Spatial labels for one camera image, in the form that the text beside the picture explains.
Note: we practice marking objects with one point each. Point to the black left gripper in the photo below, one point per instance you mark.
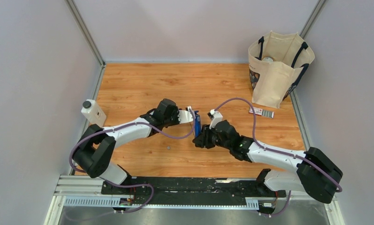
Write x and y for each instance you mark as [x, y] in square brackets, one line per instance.
[175, 112]

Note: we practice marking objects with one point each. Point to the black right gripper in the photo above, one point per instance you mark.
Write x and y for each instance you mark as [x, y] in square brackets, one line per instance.
[202, 141]

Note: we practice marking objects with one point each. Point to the dark blue stapler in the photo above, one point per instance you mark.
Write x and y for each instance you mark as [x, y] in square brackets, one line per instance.
[197, 124]

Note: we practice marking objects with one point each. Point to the red white staple box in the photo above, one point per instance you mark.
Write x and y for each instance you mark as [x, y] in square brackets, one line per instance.
[261, 112]

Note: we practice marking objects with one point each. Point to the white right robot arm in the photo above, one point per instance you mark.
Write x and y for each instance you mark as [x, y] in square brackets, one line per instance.
[308, 171]

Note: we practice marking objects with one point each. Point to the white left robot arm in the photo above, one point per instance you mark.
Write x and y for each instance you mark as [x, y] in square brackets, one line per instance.
[94, 150]

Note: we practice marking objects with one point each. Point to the white bottle black cap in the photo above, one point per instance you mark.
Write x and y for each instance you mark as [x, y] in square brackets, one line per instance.
[93, 112]

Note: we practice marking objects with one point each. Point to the object inside tote bag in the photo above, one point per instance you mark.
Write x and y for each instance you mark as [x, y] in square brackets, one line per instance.
[268, 59]

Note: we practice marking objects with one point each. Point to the beige canvas tote bag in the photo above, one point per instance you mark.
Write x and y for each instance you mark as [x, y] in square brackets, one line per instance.
[273, 82]

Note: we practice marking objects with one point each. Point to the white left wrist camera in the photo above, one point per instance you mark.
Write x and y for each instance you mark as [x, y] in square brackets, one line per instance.
[186, 115]

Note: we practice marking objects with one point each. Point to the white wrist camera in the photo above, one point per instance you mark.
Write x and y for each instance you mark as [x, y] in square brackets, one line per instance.
[186, 115]
[215, 117]

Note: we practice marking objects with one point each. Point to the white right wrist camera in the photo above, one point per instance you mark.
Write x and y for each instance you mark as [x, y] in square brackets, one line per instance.
[215, 117]

